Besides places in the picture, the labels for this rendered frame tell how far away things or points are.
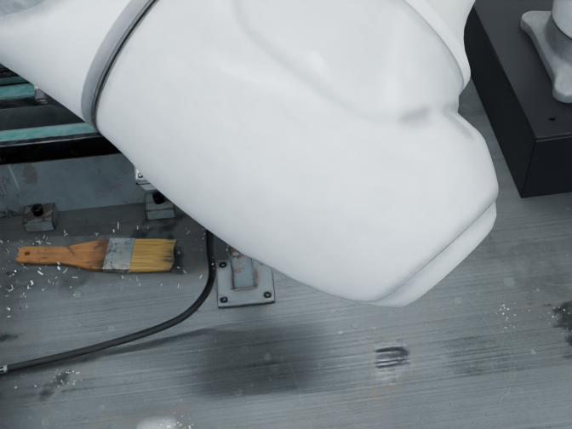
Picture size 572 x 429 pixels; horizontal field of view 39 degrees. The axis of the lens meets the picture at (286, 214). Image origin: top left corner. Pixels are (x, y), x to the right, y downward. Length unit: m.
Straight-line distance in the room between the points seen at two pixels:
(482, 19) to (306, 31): 0.89
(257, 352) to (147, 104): 0.63
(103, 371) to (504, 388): 0.45
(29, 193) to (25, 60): 0.75
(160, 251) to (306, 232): 0.72
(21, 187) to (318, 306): 0.42
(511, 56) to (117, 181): 0.55
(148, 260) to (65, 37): 0.70
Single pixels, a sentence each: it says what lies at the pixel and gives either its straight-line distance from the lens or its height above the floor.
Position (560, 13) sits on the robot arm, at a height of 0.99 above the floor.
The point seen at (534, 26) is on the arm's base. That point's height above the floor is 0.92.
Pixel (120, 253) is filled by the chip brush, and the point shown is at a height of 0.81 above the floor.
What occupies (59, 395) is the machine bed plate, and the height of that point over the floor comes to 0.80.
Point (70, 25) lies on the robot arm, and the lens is 0.34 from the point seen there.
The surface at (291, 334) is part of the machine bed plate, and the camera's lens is 0.94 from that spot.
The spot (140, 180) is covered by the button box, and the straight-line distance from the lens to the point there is 0.78.
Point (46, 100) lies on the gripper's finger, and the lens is 0.59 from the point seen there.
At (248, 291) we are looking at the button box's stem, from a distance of 0.98.
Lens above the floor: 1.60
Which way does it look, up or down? 49 degrees down
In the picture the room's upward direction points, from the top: 5 degrees counter-clockwise
